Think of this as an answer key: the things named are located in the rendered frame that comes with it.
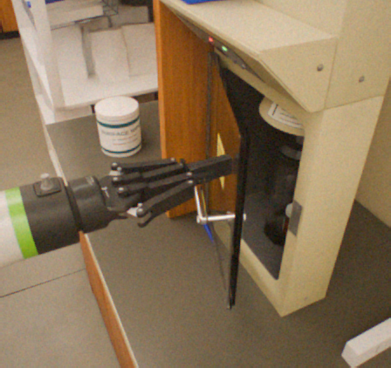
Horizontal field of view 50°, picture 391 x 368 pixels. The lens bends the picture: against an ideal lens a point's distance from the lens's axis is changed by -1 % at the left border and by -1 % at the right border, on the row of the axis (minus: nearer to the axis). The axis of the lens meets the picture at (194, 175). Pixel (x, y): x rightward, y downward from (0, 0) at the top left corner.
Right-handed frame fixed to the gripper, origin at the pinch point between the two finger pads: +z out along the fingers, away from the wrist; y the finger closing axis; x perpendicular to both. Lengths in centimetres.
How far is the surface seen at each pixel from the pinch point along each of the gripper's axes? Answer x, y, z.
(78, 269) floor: 131, 111, -16
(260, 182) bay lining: 26.2, 21.6, 25.7
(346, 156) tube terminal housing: -0.6, -6.9, 20.3
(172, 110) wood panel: 6.0, 30.2, 6.7
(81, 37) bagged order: 21, 130, 8
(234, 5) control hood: -20.1, 10.8, 9.2
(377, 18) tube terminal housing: -21.6, -6.9, 19.4
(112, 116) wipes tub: 22, 63, 1
